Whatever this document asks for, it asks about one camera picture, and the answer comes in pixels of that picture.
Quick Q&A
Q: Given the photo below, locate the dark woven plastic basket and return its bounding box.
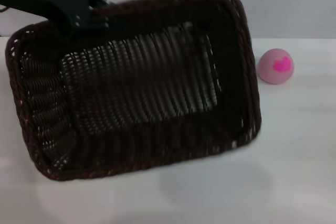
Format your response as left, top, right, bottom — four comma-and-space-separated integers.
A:
5, 0, 263, 182

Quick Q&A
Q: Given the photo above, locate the pink ball with magenta patch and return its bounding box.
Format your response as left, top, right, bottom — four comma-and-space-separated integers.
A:
257, 48, 295, 86

